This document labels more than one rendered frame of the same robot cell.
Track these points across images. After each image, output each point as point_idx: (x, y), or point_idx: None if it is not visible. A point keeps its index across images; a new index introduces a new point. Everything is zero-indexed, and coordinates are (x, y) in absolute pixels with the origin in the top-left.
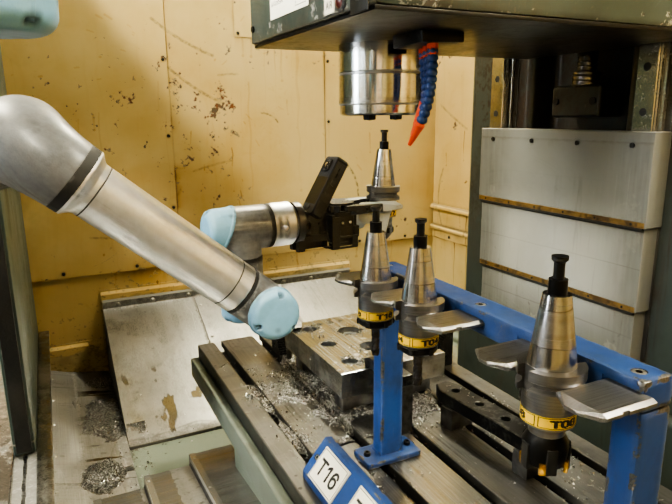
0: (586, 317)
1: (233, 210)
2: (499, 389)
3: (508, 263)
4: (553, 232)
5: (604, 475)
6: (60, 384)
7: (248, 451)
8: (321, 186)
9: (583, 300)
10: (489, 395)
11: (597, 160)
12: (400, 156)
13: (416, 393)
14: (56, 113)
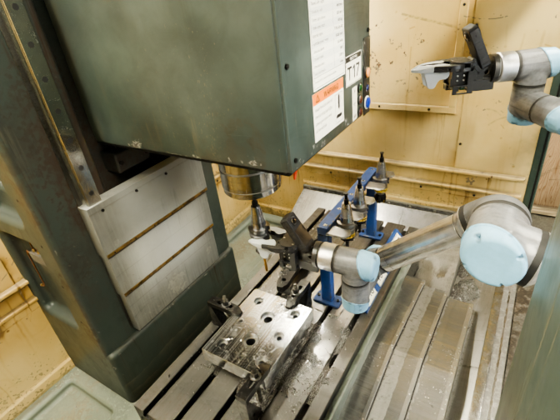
0: (196, 249)
1: (362, 249)
2: (240, 291)
3: (147, 272)
4: (167, 228)
5: None
6: None
7: (360, 359)
8: (303, 229)
9: (192, 243)
10: (249, 292)
11: (178, 175)
12: None
13: None
14: (482, 197)
